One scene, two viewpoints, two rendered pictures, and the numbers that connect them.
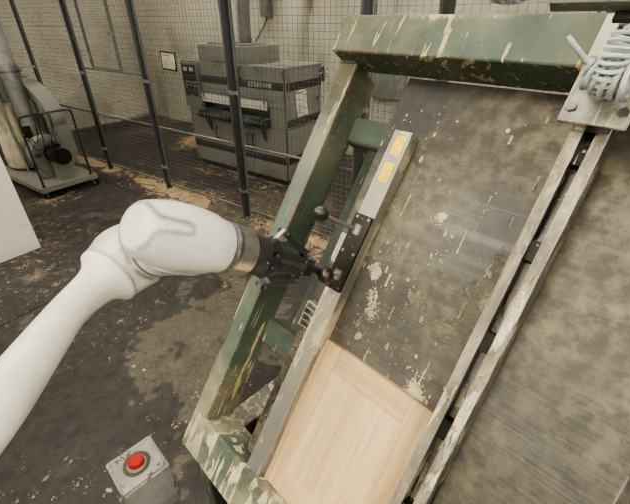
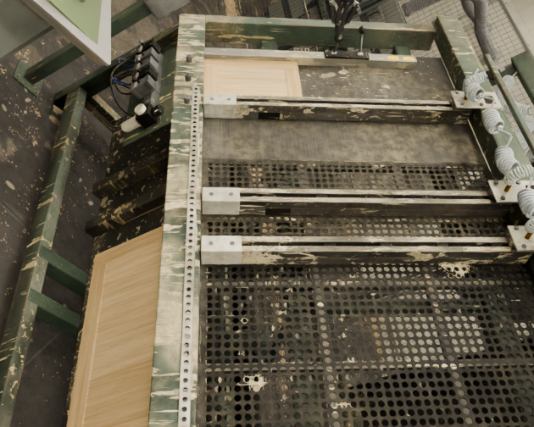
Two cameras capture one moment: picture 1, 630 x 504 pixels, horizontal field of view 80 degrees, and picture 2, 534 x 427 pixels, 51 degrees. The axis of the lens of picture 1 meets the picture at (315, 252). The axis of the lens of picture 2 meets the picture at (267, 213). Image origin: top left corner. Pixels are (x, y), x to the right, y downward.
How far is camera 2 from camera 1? 187 cm
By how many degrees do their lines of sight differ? 11
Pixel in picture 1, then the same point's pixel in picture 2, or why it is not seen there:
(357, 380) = (290, 78)
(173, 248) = not seen: outside the picture
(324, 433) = (253, 74)
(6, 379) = not seen: outside the picture
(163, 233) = not seen: outside the picture
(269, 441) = (227, 52)
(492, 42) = (470, 68)
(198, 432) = (194, 20)
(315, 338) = (295, 55)
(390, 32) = (457, 35)
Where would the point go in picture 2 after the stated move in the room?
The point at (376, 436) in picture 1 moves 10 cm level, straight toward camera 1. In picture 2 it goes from (273, 92) to (263, 85)
